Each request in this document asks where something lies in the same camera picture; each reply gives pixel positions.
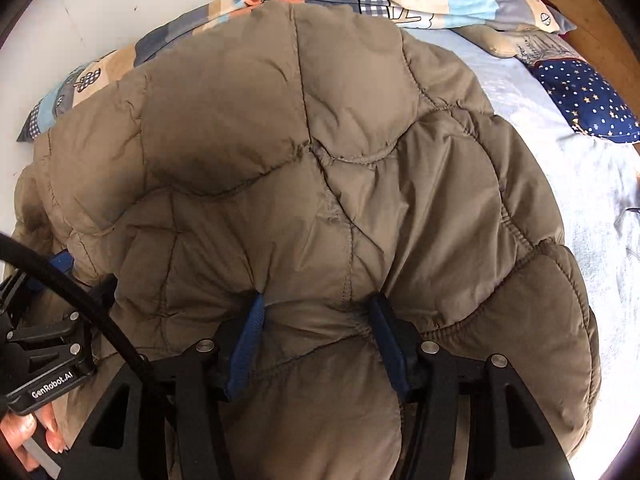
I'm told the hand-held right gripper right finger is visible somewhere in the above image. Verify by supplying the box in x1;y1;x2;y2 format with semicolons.
367;294;576;480

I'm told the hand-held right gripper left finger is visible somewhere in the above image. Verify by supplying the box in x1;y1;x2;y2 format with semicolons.
60;292;267;480

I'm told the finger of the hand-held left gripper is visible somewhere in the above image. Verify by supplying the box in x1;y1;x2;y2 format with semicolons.
5;275;118;361
0;252;76;311

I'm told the brown quilted puffer jacket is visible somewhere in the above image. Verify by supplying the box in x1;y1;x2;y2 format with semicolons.
10;0;601;480

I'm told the person's left hand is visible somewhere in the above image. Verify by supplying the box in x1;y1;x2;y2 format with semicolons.
0;402;68;471

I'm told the light blue cloud-print bed sheet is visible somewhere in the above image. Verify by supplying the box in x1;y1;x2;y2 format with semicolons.
405;27;640;471

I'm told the wooden headboard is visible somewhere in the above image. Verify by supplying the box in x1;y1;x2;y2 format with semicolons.
500;0;640;121

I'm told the black cable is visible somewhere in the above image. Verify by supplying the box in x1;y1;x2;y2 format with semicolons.
0;232;157;388

